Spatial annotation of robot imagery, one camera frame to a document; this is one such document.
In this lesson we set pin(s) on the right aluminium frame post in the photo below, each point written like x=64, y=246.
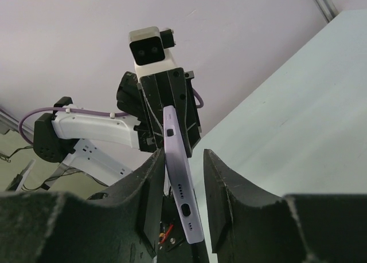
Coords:
x=327, y=9

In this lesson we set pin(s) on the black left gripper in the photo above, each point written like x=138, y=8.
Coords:
x=146, y=98

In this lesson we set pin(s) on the phone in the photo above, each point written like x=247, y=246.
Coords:
x=178, y=171

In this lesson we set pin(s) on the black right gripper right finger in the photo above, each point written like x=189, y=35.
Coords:
x=249, y=224

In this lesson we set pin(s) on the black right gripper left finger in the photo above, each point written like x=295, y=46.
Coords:
x=118, y=224

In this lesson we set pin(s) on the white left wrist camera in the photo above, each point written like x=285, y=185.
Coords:
x=150, y=48

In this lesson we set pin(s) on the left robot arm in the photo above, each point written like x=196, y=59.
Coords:
x=65, y=134

